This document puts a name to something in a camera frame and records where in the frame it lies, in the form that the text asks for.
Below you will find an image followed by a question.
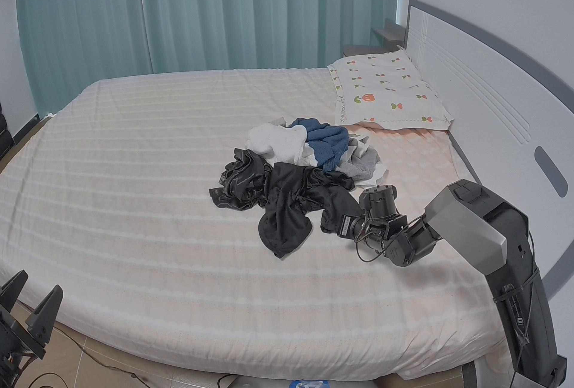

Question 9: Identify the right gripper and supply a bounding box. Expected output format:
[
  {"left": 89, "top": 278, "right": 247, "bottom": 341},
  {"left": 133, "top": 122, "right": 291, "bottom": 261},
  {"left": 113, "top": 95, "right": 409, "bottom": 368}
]
[{"left": 337, "top": 212, "right": 375, "bottom": 244}]

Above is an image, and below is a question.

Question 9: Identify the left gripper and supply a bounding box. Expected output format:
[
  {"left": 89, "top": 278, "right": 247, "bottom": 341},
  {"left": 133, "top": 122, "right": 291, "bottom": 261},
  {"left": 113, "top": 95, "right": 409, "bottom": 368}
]
[{"left": 0, "top": 271, "right": 63, "bottom": 360}]

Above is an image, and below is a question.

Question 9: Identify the black T-shirt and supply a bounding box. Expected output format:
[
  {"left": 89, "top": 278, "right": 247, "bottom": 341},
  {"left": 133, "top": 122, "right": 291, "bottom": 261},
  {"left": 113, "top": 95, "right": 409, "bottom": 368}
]
[{"left": 257, "top": 162, "right": 365, "bottom": 260}]

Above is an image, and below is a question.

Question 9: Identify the black chest of drawers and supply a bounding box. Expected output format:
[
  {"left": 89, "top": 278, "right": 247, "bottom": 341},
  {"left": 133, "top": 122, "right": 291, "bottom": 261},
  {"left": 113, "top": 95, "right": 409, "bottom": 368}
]
[{"left": 0, "top": 101, "right": 12, "bottom": 158}]

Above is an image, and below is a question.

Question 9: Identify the shiny black garment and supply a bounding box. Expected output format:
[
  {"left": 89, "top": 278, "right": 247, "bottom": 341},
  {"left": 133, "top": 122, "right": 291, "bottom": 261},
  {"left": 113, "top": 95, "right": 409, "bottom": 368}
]
[{"left": 207, "top": 148, "right": 275, "bottom": 212}]

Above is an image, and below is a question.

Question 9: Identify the grey bedside table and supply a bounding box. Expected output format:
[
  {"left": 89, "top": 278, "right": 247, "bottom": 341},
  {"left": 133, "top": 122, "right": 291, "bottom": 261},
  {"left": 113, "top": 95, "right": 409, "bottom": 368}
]
[{"left": 343, "top": 19, "right": 408, "bottom": 59}]

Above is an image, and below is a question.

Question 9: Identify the white printed pillow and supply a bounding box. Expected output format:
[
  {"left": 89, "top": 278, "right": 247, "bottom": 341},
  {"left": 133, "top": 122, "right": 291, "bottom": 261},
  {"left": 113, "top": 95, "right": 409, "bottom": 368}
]
[{"left": 326, "top": 45, "right": 454, "bottom": 131}]

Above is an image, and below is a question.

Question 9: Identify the pile of clothes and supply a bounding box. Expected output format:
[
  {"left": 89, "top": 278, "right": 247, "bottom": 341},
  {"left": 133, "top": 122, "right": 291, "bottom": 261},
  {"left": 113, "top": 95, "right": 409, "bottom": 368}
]
[{"left": 246, "top": 117, "right": 387, "bottom": 190}]

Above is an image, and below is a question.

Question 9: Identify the bed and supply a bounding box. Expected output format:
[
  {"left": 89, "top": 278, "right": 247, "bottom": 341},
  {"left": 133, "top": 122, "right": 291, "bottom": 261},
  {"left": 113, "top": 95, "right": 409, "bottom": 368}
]
[{"left": 0, "top": 0, "right": 574, "bottom": 388}]

